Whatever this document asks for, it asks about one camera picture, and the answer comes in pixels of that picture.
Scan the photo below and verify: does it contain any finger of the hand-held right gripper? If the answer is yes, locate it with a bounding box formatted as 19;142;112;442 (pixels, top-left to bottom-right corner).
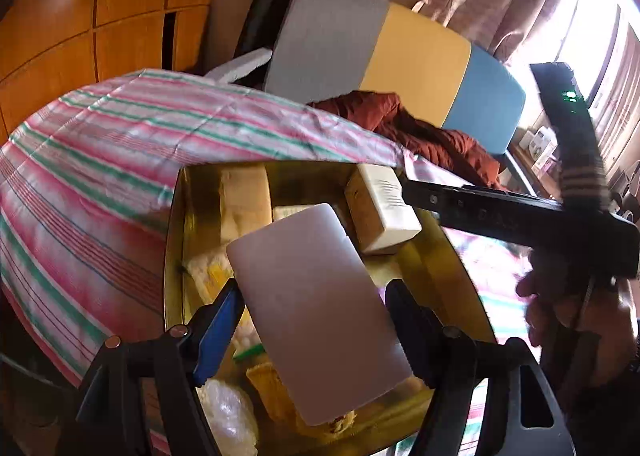
400;175;563;237

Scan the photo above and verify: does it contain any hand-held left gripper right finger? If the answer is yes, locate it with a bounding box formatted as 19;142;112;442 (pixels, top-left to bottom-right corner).
385;280;576;456

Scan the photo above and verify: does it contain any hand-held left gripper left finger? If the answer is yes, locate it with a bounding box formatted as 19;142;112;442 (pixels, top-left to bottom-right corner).
75;277;246;456

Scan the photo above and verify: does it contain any thin green stick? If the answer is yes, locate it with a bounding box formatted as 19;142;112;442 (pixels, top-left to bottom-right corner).
234;343;264;363

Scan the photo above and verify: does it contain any yellow white packet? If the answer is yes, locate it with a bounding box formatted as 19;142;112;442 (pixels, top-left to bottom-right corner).
185;243;261;352

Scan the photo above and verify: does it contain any gold tin box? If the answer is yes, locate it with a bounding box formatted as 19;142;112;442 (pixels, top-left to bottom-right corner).
162;161;498;456

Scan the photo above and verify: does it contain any yellow knitted pouch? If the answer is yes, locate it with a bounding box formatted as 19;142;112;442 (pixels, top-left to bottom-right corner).
246;361;361;437

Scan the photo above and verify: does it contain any clear plastic-wrapped bundle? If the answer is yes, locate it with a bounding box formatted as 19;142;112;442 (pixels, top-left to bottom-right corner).
197;378;261;456

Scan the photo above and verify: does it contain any white foam block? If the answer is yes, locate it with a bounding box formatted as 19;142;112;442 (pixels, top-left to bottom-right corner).
226;203;416;428

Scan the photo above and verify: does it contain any cream cardboard box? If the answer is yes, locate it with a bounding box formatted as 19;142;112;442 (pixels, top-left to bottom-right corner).
344;164;422;255

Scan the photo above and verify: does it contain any yellow sponge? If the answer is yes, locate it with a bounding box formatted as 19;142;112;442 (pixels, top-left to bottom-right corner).
220;208;273;243
219;164;273;214

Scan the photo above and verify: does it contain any person's right hand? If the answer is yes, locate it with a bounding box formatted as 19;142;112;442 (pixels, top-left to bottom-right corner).
516;256;640;387

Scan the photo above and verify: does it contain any wooden side table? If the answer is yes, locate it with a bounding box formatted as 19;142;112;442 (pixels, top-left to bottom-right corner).
510;136;566;198

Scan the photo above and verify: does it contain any rust-red quilted garment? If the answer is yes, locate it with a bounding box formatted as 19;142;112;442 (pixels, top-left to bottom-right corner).
307;90;506;192

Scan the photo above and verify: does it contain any bright window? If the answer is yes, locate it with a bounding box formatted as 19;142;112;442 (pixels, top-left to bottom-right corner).
552;0;626;107

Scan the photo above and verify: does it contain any grey yellow blue armchair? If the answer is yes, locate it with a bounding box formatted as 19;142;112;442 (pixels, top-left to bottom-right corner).
205;0;538;197

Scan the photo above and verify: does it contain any pink green striped tablecloth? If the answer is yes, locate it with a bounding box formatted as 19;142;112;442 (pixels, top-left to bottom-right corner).
0;68;531;456

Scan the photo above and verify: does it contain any black rolled mat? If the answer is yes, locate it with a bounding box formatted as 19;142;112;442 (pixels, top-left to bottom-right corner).
234;0;307;59

